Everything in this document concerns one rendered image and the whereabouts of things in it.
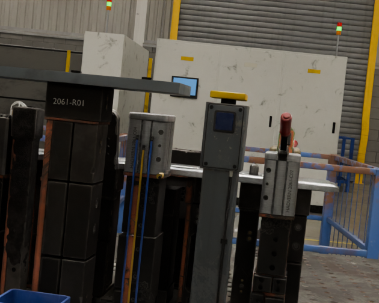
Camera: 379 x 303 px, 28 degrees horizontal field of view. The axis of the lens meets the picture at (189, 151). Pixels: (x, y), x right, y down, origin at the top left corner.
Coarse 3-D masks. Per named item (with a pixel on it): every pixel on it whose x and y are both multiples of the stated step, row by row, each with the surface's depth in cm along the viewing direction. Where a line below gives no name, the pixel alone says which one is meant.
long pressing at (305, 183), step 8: (40, 152) 160; (120, 160) 166; (120, 168) 157; (176, 168) 155; (184, 168) 155; (192, 168) 162; (200, 168) 164; (192, 176) 155; (200, 176) 154; (240, 176) 153; (248, 176) 153; (256, 176) 153; (304, 184) 152; (312, 184) 151; (320, 184) 151; (328, 184) 152
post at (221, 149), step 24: (240, 120) 125; (216, 144) 126; (240, 144) 126; (216, 168) 126; (240, 168) 126; (216, 192) 127; (216, 216) 127; (216, 240) 127; (216, 264) 127; (192, 288) 128; (216, 288) 127
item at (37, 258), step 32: (64, 96) 129; (96, 96) 128; (64, 128) 129; (96, 128) 129; (64, 160) 130; (96, 160) 130; (64, 192) 130; (96, 192) 132; (64, 224) 131; (96, 224) 135; (64, 256) 130; (32, 288) 131; (64, 288) 130
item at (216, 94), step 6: (210, 96) 126; (216, 96) 126; (222, 96) 126; (228, 96) 126; (234, 96) 126; (240, 96) 126; (246, 96) 128; (222, 102) 128; (228, 102) 128; (234, 102) 128
